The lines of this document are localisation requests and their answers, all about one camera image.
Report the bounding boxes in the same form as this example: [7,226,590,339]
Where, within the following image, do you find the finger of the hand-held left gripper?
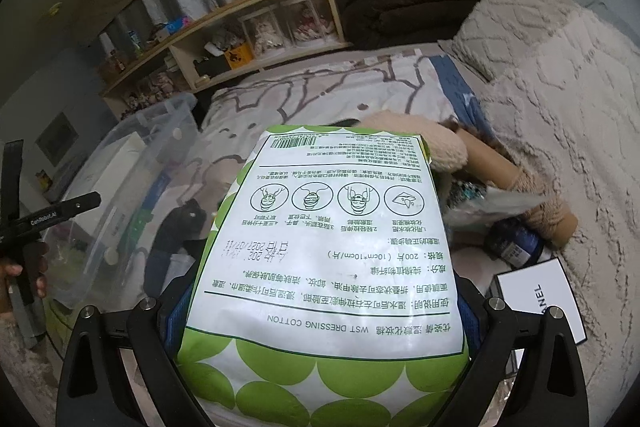
[0,193,101,244]
[0,139,25,230]

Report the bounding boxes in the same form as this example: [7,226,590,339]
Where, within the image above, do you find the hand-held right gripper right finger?
[440,279,587,427]

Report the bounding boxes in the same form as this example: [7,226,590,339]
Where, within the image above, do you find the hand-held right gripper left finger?
[56,279,213,427]

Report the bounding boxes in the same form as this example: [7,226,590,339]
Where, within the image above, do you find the clear plastic storage bin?
[42,92,221,313]

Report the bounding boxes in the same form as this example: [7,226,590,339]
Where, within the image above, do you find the green dotted cotton pad packet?
[175,123,471,427]

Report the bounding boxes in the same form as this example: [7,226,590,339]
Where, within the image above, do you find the person's left hand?
[0,259,24,319]

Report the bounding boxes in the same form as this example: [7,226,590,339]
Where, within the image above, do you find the green patterned rug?
[42,292,106,343]

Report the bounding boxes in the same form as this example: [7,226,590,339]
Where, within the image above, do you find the white box black edge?
[495,257,587,348]

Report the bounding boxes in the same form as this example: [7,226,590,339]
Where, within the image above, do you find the white shoe box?
[65,132,151,218]

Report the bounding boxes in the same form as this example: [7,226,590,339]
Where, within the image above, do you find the dark blue bottle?
[482,219,546,268]

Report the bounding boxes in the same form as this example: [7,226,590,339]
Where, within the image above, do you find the black fabric item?
[150,199,207,260]

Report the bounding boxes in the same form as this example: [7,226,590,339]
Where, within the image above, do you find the clear zip bag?
[440,177,546,228]

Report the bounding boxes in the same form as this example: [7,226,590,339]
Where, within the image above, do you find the row of clay figurines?
[117,69,176,110]

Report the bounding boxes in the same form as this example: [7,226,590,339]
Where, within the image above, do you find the beige fleece plush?
[360,109,468,172]

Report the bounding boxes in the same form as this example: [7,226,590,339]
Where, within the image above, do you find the cream tufted blanket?
[470,0,640,358]

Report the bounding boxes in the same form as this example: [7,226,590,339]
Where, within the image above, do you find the black desk organizer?
[192,54,228,80]

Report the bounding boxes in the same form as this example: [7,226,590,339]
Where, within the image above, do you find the small yellow box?
[225,44,256,70]

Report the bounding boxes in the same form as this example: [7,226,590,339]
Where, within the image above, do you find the clear jar white doll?
[240,9,288,58]

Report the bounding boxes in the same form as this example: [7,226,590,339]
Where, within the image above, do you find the cream tufted pillow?
[437,0,596,82]

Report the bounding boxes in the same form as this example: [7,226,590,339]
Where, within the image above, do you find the clear jar red doll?
[287,0,336,45]

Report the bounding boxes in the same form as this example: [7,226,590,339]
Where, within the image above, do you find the brown folded blanket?
[342,0,501,45]

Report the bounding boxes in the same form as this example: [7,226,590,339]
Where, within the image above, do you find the long wooden shelf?
[97,0,571,108]

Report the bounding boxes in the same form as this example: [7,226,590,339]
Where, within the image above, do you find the framed wall panel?
[37,112,76,168]

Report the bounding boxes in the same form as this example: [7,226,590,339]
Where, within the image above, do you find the rope wrapped cardboard tube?
[450,122,578,250]

